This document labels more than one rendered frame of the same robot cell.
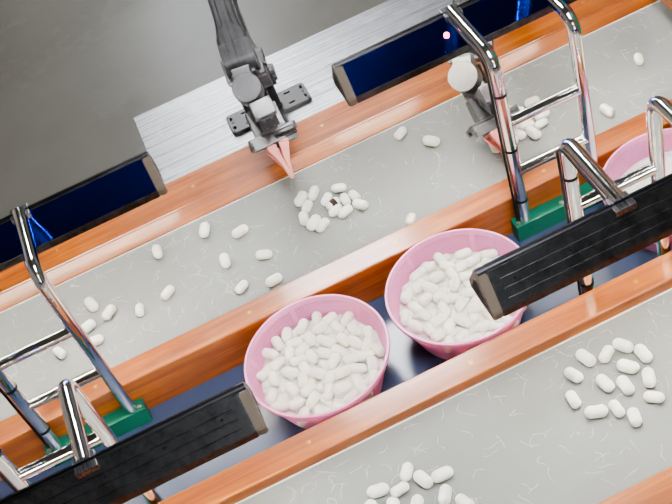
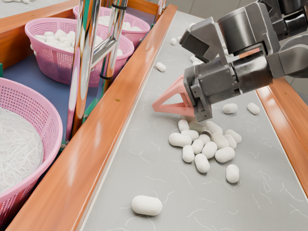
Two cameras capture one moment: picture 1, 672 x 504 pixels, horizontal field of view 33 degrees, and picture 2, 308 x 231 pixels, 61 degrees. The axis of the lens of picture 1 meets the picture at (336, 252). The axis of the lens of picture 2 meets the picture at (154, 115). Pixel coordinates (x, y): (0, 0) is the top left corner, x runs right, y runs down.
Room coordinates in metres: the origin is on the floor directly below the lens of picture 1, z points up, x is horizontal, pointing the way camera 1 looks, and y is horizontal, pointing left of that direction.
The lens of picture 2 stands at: (1.59, -0.81, 0.99)
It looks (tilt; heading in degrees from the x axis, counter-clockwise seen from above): 30 degrees down; 95
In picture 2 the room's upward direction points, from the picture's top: 18 degrees clockwise
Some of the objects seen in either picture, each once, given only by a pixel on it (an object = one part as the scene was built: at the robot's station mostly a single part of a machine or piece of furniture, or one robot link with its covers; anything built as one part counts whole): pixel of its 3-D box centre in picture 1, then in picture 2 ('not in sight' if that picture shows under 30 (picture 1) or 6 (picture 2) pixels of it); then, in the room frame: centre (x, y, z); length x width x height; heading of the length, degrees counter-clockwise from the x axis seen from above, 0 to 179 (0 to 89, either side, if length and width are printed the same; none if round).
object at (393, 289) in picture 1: (462, 300); (80, 52); (1.30, -0.18, 0.72); 0.27 x 0.27 x 0.10
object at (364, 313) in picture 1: (322, 368); (110, 30); (1.27, 0.10, 0.72); 0.27 x 0.27 x 0.10
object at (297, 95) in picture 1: (264, 97); not in sight; (2.09, 0.02, 0.71); 0.20 x 0.07 x 0.08; 95
